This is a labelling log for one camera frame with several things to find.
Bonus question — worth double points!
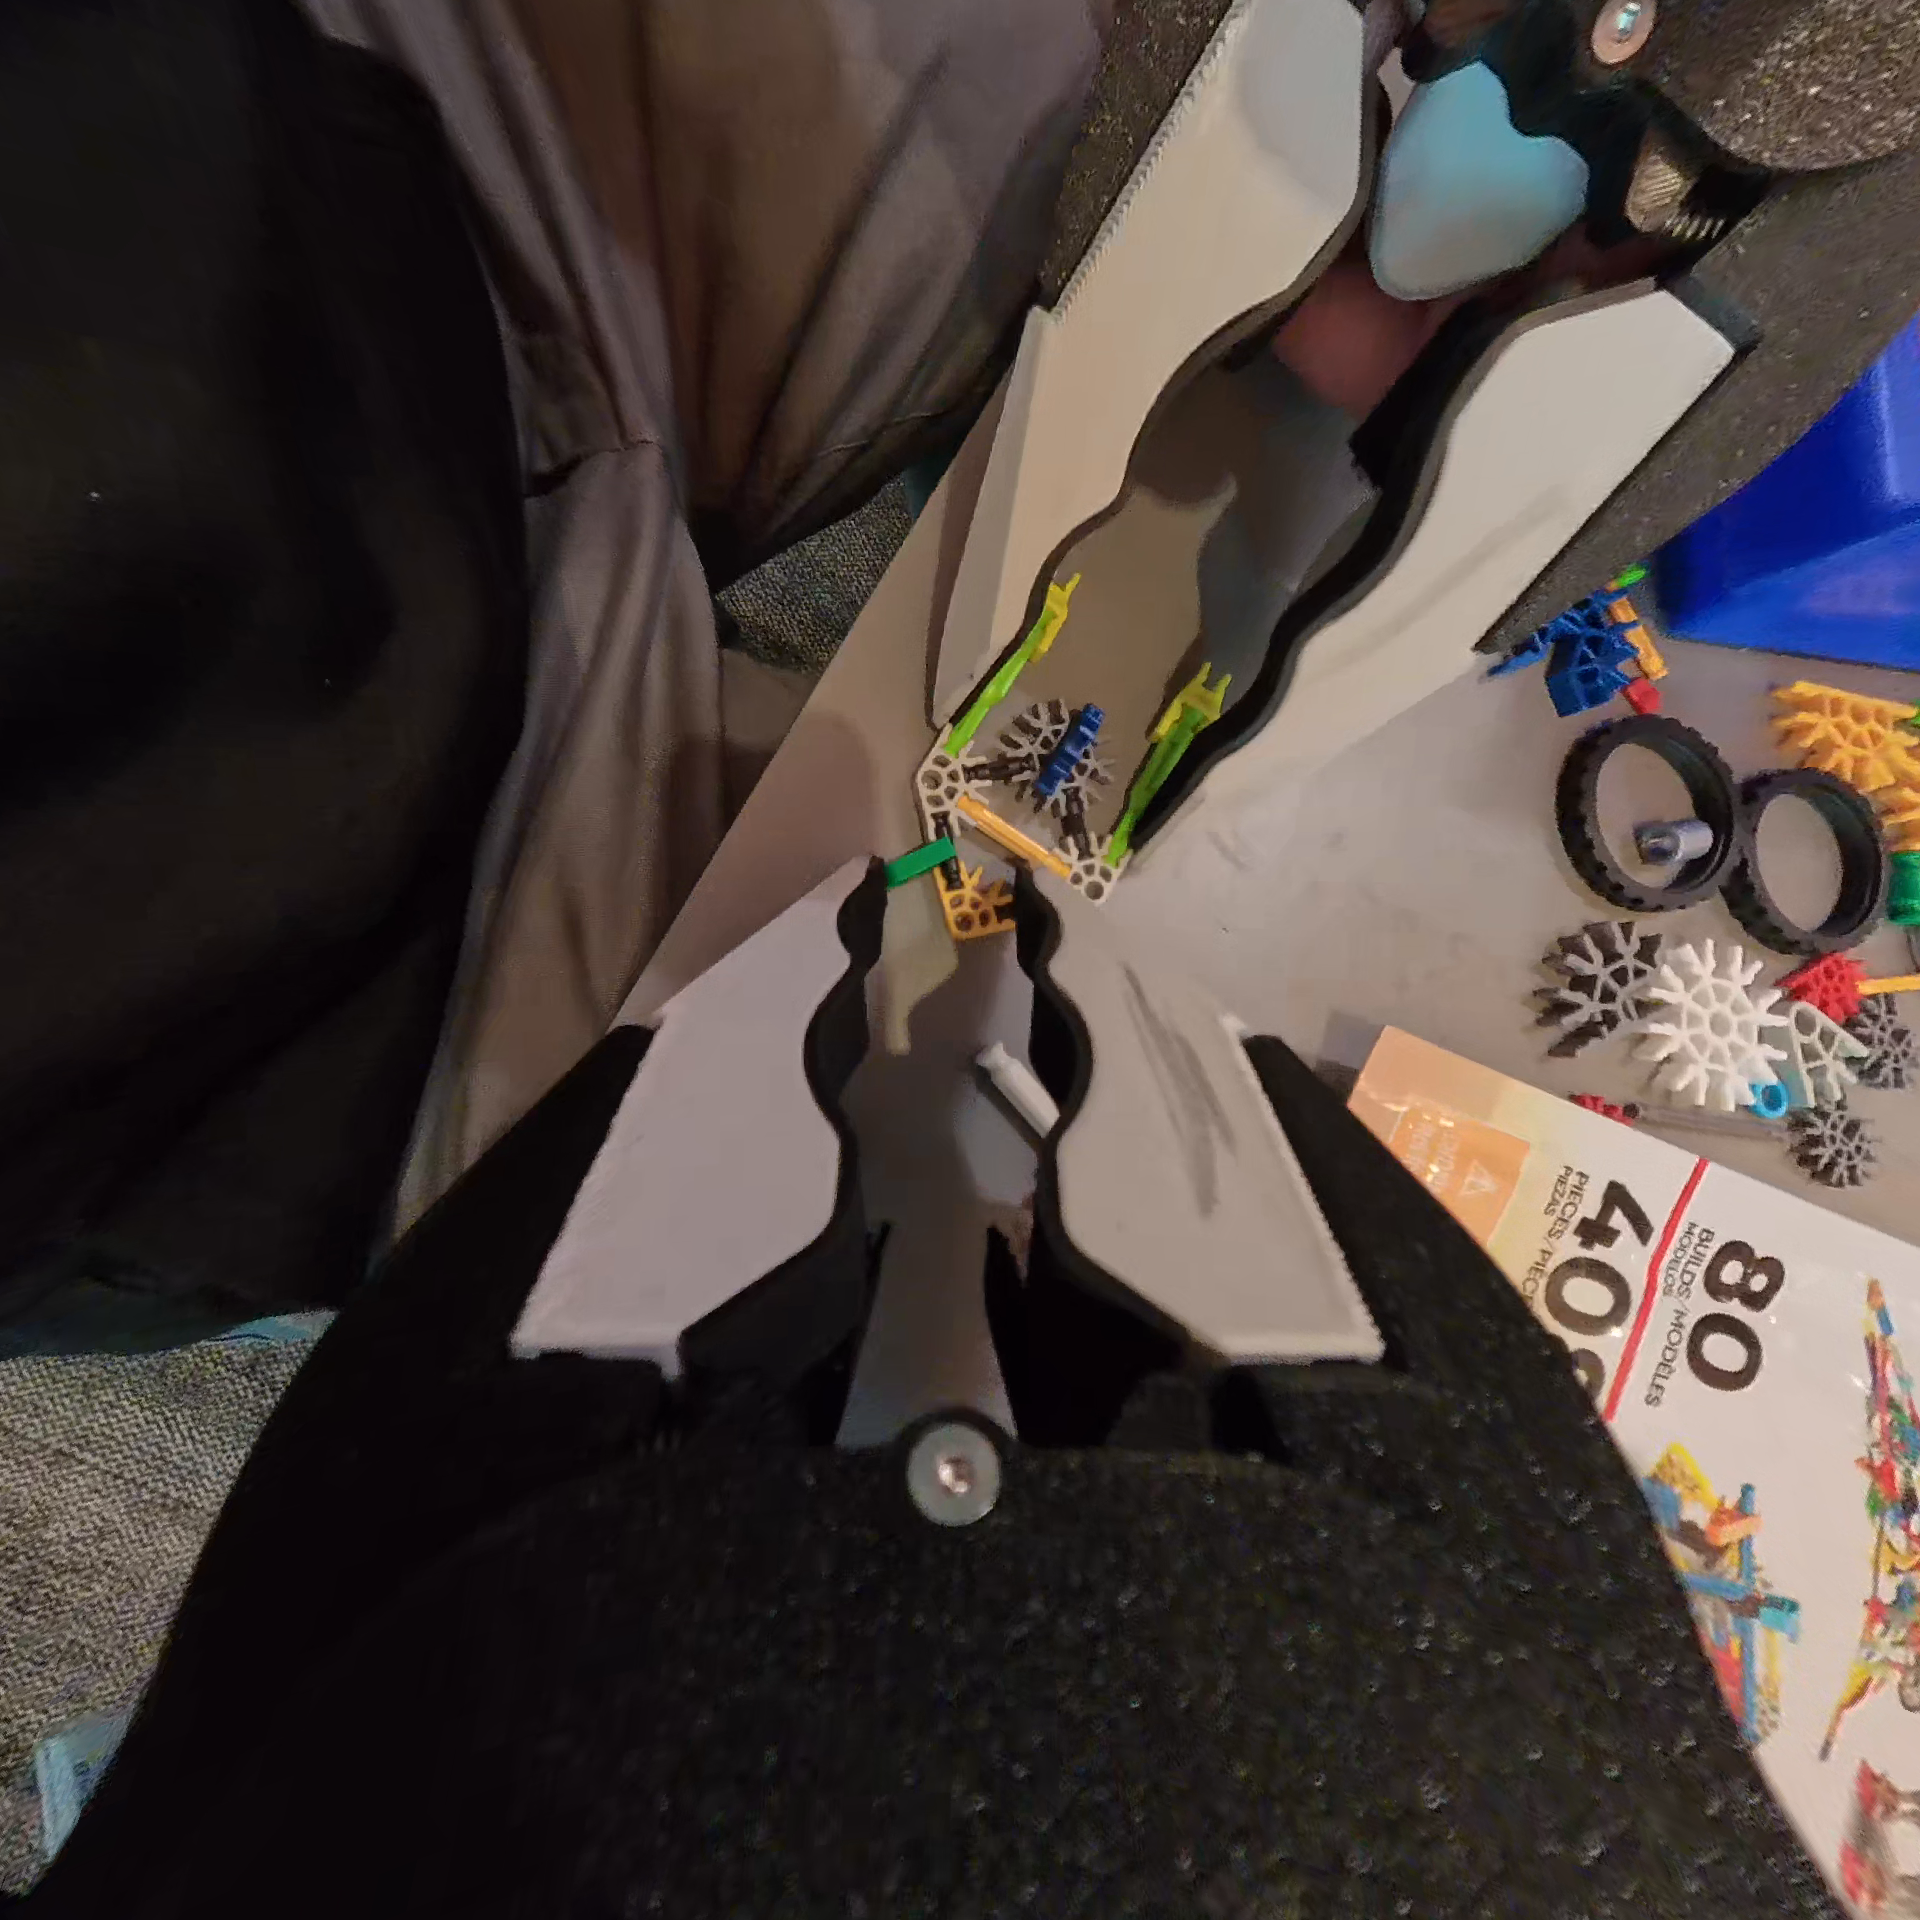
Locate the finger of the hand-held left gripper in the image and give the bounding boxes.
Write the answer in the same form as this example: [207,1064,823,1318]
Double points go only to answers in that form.
[932,0,1390,728]
[1113,276,1761,873]

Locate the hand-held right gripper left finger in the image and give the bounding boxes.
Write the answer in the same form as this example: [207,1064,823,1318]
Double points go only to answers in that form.
[511,857,896,1374]

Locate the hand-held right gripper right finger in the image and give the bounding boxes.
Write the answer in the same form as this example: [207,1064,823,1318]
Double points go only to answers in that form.
[1014,875,1387,1368]

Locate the blue plastic bin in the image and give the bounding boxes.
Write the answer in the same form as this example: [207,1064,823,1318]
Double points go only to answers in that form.
[1651,314,1920,670]

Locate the lime and gray toy assembly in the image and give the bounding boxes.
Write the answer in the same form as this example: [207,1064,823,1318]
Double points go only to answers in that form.
[911,575,1236,941]

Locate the person's left hand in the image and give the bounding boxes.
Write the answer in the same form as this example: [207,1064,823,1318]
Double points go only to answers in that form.
[1280,260,1485,417]

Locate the blue snowflake connector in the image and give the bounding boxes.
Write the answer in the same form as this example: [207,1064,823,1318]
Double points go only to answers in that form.
[1490,593,1667,719]

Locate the white rod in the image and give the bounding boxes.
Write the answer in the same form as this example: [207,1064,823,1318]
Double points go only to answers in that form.
[973,1046,1063,1141]

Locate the black rubber tire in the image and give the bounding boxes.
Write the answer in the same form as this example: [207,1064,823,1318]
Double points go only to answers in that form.
[1553,719,1742,912]
[1723,767,1889,957]

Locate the yellow fan connector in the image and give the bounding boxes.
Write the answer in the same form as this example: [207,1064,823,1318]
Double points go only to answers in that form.
[1770,679,1920,848]

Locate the dark gray snowflake connector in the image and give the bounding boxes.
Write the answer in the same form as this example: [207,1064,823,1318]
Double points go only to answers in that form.
[1530,916,1664,1055]
[1785,1101,1879,1189]
[1841,996,1920,1089]

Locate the person's gray trousers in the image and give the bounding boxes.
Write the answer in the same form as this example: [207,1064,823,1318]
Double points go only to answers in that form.
[292,0,1111,1247]

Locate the white snowflake connector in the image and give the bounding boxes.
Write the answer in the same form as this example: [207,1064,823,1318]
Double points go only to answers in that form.
[1625,941,1802,1109]

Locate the printed plastic toy bag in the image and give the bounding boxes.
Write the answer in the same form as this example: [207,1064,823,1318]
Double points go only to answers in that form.
[1344,1022,1920,1906]

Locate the light gray fan connector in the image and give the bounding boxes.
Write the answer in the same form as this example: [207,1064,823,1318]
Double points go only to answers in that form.
[1785,1001,1870,1109]

